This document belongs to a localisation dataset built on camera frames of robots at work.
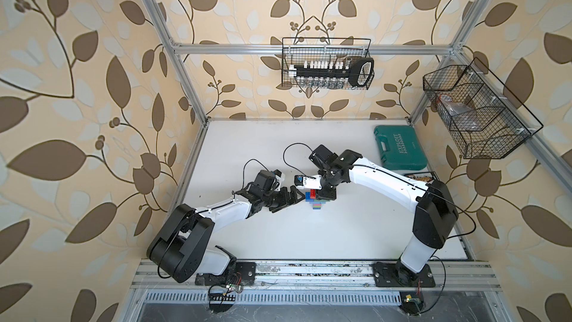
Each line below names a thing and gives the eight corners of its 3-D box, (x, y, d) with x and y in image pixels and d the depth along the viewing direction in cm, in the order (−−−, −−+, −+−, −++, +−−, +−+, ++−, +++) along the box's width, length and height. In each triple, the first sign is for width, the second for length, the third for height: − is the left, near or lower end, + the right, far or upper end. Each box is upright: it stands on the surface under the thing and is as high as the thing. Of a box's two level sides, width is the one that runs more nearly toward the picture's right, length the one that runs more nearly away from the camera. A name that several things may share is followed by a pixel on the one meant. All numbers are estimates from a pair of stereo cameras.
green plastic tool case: (383, 171, 103) (388, 164, 98) (372, 133, 118) (375, 125, 114) (426, 171, 103) (432, 164, 98) (409, 133, 118) (413, 125, 114)
